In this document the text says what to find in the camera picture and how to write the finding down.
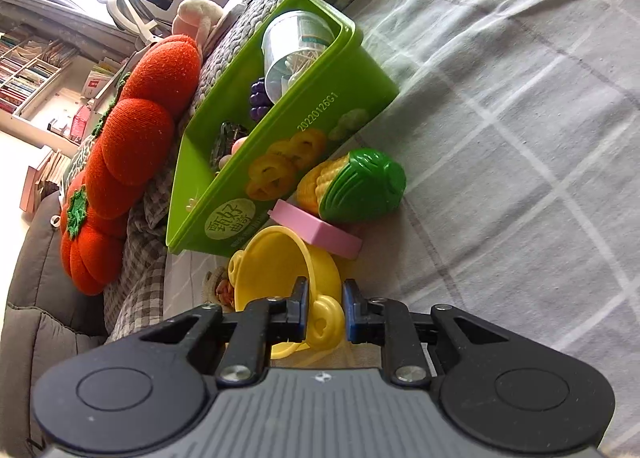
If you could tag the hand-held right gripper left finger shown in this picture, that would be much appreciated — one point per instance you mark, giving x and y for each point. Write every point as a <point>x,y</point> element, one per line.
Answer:
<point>300,310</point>

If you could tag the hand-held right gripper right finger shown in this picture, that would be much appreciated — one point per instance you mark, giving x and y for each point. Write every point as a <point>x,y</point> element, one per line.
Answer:
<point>351,315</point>

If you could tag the yellow toy pot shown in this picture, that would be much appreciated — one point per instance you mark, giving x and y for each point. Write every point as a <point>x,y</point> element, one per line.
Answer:
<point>280,263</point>

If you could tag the leopard print hair clip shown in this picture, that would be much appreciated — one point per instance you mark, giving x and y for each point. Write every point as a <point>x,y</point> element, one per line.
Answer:
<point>227,135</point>

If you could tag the green plastic box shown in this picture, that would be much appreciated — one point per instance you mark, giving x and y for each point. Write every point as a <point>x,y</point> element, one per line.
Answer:
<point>320,103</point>

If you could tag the purple toy grapes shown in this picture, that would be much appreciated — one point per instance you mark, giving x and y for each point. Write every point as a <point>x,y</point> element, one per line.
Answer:
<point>259,100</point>

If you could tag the clear cotton swab jar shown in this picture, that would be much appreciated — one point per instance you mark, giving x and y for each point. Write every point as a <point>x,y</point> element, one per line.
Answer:
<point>295,48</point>

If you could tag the red toy crab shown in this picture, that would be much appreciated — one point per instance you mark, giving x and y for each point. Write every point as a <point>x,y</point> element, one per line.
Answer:
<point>226,295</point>

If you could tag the pink toy cake slice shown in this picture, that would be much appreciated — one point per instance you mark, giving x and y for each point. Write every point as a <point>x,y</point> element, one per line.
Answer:
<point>310,228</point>

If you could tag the beige toy starfish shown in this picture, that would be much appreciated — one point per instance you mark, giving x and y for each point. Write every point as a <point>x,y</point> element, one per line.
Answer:
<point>211,288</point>

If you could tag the toy corn cob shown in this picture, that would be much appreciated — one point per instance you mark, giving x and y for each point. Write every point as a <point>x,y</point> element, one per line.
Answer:
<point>360,188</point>

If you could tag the grey gingham quilt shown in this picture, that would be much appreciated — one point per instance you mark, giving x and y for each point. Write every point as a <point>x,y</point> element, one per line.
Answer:
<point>135,258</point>

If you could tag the small tomato plush cushion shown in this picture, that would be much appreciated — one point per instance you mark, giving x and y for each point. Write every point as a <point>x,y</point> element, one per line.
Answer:
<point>87,243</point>

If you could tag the grey checked bedsheet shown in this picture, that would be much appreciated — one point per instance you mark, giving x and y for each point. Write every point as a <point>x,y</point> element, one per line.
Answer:
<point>500,138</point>

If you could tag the large tomato plush cushion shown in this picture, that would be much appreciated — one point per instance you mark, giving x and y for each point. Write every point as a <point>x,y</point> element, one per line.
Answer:
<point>145,123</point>

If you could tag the grey sofa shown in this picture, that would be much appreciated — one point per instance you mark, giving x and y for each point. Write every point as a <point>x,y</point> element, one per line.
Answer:
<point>45,298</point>

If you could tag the white plush toy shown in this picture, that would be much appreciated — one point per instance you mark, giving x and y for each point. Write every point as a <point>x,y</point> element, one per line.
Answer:
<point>197,18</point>

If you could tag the white bookshelf with books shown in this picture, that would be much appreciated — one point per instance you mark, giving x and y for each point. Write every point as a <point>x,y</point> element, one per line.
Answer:
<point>35,73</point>

